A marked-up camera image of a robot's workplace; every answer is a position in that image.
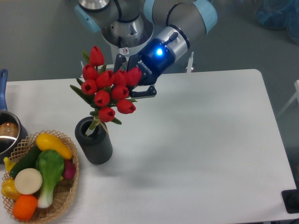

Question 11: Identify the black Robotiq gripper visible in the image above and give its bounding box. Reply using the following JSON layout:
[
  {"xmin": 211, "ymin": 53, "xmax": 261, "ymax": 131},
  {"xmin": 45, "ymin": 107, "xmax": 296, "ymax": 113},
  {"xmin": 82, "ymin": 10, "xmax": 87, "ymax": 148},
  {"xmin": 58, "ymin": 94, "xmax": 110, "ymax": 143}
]
[{"xmin": 114, "ymin": 38, "xmax": 175, "ymax": 98}]

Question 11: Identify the red tulip bouquet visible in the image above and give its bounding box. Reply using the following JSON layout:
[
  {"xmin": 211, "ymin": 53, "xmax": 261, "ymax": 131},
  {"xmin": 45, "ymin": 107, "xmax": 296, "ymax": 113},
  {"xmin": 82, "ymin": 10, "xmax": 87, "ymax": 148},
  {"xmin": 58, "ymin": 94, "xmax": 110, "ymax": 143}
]
[{"xmin": 70, "ymin": 45, "xmax": 142, "ymax": 136}]

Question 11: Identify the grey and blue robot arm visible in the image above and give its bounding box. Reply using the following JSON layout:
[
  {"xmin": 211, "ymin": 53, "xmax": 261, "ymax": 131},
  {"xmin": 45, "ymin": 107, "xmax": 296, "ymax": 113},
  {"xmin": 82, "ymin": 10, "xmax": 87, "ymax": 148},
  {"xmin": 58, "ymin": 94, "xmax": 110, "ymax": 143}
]
[{"xmin": 75, "ymin": 0, "xmax": 218, "ymax": 98}]

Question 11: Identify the dark grey ribbed vase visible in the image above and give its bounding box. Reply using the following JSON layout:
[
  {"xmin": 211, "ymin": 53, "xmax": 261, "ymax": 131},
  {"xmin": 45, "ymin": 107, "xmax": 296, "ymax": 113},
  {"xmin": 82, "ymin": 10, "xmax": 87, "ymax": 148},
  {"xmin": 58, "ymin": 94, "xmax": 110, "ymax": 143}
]
[{"xmin": 75, "ymin": 117, "xmax": 113, "ymax": 165}]

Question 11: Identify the yellow squash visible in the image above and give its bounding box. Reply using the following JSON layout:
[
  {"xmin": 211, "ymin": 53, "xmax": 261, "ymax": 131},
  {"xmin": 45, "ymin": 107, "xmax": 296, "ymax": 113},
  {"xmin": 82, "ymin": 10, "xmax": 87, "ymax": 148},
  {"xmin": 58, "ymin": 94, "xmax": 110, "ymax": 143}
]
[{"xmin": 36, "ymin": 133, "xmax": 73, "ymax": 160}]

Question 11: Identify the purple red radish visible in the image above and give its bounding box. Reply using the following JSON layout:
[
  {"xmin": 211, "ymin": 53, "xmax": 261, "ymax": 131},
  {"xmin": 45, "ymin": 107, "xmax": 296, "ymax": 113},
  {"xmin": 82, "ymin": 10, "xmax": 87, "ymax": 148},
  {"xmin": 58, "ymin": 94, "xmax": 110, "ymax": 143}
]
[{"xmin": 62, "ymin": 160, "xmax": 76, "ymax": 180}]

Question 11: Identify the green bok choy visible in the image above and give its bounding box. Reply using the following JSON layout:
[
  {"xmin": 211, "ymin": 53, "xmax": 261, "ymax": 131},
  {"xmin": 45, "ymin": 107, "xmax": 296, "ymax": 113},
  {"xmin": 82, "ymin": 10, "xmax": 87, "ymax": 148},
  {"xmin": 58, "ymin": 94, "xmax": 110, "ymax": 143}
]
[{"xmin": 36, "ymin": 149, "xmax": 64, "ymax": 209}]

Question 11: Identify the dark green cucumber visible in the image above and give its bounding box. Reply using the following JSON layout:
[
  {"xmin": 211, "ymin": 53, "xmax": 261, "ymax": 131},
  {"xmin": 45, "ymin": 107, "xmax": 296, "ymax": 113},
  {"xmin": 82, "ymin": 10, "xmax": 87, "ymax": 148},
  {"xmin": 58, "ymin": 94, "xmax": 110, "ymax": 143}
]
[{"xmin": 10, "ymin": 145, "xmax": 42, "ymax": 178}]

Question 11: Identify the woven wicker basket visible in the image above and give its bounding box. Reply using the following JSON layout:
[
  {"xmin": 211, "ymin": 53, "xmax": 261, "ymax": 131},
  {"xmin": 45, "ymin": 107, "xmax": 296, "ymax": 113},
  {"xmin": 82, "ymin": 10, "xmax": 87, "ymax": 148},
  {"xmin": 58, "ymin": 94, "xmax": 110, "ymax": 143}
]
[{"xmin": 0, "ymin": 130, "xmax": 79, "ymax": 224}]

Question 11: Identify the white round radish slice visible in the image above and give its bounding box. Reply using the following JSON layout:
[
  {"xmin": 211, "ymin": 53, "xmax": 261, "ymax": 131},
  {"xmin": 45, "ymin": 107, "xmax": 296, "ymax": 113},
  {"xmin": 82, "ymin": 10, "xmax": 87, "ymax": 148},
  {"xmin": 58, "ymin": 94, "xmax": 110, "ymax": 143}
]
[{"xmin": 14, "ymin": 168, "xmax": 43, "ymax": 195}]

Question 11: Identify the blue plastic bag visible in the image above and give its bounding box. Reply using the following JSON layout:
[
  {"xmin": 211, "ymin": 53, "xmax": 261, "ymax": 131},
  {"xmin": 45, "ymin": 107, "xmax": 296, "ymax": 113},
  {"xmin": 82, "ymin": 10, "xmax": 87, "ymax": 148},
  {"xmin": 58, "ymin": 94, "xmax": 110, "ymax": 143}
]
[{"xmin": 255, "ymin": 0, "xmax": 299, "ymax": 44}]

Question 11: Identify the yellow banana tip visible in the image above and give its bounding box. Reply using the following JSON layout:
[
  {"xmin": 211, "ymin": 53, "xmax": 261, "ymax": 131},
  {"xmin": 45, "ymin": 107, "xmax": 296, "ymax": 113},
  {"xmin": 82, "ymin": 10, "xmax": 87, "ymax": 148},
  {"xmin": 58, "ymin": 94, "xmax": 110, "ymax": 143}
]
[{"xmin": 3, "ymin": 157, "xmax": 15, "ymax": 173}]

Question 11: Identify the yellow bell pepper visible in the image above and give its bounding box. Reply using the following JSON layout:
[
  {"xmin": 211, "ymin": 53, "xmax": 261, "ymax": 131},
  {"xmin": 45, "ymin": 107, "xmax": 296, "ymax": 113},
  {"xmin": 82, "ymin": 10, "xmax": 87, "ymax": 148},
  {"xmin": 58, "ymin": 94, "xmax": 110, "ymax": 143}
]
[{"xmin": 1, "ymin": 177, "xmax": 21, "ymax": 201}]

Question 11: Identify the orange fruit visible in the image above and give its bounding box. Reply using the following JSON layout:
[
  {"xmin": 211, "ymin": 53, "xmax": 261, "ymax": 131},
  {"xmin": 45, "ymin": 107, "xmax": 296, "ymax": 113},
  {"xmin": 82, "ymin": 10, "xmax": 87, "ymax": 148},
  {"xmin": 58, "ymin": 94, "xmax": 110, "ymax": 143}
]
[{"xmin": 12, "ymin": 195, "xmax": 37, "ymax": 221}]

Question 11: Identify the black device at table edge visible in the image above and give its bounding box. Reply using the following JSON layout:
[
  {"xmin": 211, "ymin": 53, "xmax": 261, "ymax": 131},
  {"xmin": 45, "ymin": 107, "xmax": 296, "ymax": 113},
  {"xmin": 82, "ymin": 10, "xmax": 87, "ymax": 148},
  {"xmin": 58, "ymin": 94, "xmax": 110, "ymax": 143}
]
[{"xmin": 281, "ymin": 189, "xmax": 299, "ymax": 214}]

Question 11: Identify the blue handled saucepan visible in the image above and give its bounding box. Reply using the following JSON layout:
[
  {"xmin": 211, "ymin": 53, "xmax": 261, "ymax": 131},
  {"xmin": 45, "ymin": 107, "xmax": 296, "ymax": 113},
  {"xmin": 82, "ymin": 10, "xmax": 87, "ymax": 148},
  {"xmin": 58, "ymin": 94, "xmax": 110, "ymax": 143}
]
[{"xmin": 0, "ymin": 69, "xmax": 28, "ymax": 164}]

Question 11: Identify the white furniture frame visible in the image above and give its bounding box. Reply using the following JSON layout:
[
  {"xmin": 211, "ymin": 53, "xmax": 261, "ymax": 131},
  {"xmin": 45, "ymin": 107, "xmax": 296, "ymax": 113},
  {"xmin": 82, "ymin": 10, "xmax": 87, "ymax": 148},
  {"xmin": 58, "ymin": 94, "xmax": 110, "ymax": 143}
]
[{"xmin": 278, "ymin": 80, "xmax": 299, "ymax": 118}]

